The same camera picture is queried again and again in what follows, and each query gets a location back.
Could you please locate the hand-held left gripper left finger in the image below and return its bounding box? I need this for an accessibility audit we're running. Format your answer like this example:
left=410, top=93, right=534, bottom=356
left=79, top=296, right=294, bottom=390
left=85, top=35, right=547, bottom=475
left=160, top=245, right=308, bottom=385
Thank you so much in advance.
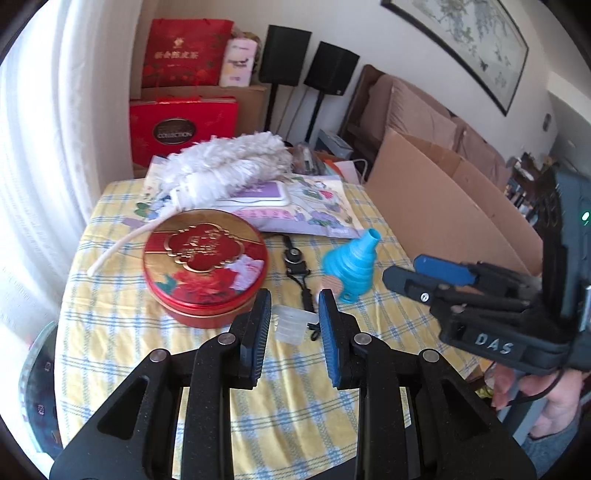
left=48, top=288, right=273, bottom=480

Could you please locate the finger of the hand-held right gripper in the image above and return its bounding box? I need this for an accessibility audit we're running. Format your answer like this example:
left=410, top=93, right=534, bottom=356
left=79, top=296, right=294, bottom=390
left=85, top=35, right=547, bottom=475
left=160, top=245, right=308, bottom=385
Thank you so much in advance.
left=381, top=265, right=533, bottom=320
left=413, top=253, right=542, bottom=297

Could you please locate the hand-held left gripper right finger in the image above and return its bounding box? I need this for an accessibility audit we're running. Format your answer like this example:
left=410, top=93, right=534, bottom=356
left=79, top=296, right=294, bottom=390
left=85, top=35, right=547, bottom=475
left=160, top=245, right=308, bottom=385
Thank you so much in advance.
left=318, top=288, right=542, bottom=480

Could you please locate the small clear plastic piece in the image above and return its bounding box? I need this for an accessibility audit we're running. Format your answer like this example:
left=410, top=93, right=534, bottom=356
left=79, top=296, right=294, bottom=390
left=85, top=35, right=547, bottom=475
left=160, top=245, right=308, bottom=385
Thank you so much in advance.
left=271, top=305, right=320, bottom=344

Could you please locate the blue collapsible funnel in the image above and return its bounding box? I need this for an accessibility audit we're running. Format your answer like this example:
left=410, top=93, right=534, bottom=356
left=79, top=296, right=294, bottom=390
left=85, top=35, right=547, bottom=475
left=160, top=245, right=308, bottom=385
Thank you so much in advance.
left=322, top=227, right=382, bottom=304

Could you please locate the black lanyard strap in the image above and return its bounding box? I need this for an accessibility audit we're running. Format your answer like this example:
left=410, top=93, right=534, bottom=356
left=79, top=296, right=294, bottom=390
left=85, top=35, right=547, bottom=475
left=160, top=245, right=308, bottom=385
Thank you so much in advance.
left=277, top=234, right=324, bottom=342

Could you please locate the round red floral tin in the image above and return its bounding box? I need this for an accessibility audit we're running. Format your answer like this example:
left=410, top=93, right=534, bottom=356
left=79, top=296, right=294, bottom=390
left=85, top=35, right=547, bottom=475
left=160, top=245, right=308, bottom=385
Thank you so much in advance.
left=142, top=209, right=267, bottom=329

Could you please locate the white fluffy duster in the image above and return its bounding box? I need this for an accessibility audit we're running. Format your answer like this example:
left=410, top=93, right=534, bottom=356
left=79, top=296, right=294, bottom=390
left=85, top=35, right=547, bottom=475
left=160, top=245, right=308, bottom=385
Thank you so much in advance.
left=87, top=131, right=295, bottom=278

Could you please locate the person's right forearm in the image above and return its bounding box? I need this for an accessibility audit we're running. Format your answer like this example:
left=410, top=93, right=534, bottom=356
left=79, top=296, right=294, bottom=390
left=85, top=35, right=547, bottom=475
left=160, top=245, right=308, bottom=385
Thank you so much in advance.
left=521, top=427, right=588, bottom=480

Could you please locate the person's right hand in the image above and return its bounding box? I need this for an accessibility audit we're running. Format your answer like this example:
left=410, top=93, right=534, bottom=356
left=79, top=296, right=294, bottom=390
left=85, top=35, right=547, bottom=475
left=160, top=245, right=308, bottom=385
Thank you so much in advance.
left=489, top=362, right=591, bottom=439

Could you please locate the cluttered dark shelf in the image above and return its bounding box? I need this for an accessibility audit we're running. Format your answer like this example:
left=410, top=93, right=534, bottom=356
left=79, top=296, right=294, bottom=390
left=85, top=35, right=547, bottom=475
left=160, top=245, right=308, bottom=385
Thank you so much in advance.
left=503, top=154, right=557, bottom=217

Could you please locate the purple wet wipes pack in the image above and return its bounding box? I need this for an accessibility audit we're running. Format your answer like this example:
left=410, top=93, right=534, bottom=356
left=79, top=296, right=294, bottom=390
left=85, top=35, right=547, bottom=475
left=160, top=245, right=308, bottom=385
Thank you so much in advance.
left=134, top=155, right=366, bottom=239

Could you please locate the tan sofa cushion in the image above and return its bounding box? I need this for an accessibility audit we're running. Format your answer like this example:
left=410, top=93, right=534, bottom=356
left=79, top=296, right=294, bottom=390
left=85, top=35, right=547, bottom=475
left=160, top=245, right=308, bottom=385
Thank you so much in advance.
left=388, top=84, right=458, bottom=149
left=455, top=124, right=506, bottom=174

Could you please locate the white box of clutter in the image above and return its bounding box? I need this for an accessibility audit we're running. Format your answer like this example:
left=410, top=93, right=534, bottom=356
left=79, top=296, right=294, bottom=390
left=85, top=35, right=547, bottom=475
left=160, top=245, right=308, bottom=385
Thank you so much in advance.
left=323, top=157, right=371, bottom=184

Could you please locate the yellow checked tablecloth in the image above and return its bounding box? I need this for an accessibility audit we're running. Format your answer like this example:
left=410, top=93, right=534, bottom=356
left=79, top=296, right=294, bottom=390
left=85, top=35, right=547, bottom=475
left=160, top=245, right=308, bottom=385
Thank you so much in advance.
left=55, top=178, right=490, bottom=480

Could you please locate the blue white carton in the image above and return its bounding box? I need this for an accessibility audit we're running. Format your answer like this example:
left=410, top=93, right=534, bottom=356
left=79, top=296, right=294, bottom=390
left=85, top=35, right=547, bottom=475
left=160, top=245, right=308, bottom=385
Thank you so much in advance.
left=316, top=129, right=354, bottom=158

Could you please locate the brown wooden sofa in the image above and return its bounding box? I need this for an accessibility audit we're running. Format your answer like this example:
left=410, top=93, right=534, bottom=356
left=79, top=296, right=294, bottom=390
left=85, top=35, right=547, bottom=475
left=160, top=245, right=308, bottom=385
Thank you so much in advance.
left=342, top=65, right=509, bottom=195

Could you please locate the black speaker stand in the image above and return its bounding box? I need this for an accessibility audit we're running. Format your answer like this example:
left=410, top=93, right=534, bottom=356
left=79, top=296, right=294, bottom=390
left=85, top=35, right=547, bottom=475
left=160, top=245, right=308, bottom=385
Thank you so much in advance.
left=307, top=90, right=325, bottom=148
left=263, top=85, right=279, bottom=134

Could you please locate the red chocolate gift box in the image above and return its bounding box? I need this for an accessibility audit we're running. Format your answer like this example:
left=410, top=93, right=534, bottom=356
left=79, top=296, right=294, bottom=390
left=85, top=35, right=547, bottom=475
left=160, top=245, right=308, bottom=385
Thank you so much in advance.
left=129, top=97, right=239, bottom=168

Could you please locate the brown cardboard storage box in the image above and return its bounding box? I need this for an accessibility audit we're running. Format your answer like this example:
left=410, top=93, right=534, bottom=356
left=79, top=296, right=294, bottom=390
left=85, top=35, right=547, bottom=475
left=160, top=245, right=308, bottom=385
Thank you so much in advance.
left=133, top=83, right=271, bottom=178

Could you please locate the patterned round glass plate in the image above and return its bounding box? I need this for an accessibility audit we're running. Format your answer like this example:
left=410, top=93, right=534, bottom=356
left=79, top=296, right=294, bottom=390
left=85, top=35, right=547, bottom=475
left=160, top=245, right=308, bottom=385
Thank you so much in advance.
left=18, top=318, right=64, bottom=457

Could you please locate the black speaker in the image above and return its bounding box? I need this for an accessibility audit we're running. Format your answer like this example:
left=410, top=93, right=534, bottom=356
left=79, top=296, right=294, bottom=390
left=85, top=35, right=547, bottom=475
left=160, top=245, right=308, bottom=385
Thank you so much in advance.
left=303, top=41, right=361, bottom=97
left=259, top=24, right=312, bottom=87

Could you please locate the framed flower painting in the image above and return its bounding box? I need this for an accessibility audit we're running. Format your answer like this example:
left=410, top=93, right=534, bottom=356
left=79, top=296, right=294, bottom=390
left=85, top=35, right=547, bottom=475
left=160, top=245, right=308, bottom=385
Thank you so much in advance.
left=381, top=0, right=529, bottom=116

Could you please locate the pink white tissue package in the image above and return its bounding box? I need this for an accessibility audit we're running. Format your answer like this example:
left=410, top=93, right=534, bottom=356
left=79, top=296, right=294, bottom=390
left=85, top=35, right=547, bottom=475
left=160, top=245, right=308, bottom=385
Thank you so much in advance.
left=219, top=38, right=258, bottom=88

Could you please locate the white curtain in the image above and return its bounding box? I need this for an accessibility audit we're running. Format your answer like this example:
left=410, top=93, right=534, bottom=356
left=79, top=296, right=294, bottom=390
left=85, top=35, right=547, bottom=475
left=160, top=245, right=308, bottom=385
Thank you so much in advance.
left=0, top=0, right=153, bottom=333

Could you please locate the red gift bag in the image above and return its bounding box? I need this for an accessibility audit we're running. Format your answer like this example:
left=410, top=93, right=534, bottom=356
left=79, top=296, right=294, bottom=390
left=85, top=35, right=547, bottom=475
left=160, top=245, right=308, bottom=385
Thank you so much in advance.
left=141, top=18, right=235, bottom=88

